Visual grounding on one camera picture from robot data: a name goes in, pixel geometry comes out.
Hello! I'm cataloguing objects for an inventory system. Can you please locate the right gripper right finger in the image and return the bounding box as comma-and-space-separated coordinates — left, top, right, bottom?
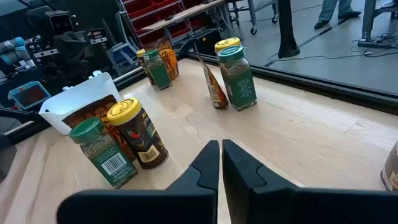
221, 139, 398, 224

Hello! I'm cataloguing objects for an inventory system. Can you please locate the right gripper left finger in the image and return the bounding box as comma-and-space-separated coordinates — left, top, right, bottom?
55, 139, 220, 224

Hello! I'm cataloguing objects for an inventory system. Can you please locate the yellow lid spice jar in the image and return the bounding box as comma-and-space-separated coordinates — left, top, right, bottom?
136, 49, 156, 86
106, 97, 169, 170
214, 37, 242, 54

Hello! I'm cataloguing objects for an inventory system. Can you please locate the green lid spice jar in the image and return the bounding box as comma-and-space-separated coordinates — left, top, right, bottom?
142, 49, 173, 91
216, 45, 258, 112
68, 116, 139, 190

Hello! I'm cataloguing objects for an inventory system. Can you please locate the white plastic bin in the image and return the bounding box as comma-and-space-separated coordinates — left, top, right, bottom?
39, 70, 123, 136

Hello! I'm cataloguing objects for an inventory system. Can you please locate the blue metal step stool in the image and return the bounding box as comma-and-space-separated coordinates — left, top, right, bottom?
105, 42, 139, 75

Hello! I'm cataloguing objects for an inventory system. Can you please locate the grey and blue roll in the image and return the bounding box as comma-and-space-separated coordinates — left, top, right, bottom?
0, 46, 31, 66
0, 36, 25, 54

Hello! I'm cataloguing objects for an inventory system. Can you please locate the teal framed tablet screen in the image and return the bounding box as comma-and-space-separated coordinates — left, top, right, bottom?
7, 80, 52, 110

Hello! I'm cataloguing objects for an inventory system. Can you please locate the red storage bin shelf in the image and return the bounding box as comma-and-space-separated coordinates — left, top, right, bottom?
119, 0, 218, 44

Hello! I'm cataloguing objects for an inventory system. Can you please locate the long wooden board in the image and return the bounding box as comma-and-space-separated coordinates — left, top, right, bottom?
141, 0, 224, 32

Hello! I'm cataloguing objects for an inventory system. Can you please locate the black equipment box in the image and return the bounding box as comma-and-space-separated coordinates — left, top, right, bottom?
174, 28, 222, 57

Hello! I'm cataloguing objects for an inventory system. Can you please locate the grey metal wheeled cart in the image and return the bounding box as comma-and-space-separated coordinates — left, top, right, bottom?
228, 0, 279, 35

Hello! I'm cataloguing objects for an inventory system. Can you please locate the black power strip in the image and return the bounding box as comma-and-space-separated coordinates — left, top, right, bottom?
357, 39, 393, 50

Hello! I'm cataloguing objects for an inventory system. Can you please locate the person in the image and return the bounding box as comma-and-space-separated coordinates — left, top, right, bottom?
313, 0, 362, 30

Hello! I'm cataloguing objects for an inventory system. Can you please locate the black metal table leg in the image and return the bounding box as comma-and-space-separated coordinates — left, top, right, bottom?
360, 0, 398, 41

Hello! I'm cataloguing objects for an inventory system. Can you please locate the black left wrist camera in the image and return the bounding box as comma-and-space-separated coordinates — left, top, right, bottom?
49, 11, 75, 34

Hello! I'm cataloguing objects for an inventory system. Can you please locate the black floor cable tangle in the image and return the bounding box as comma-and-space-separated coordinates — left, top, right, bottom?
269, 30, 398, 62

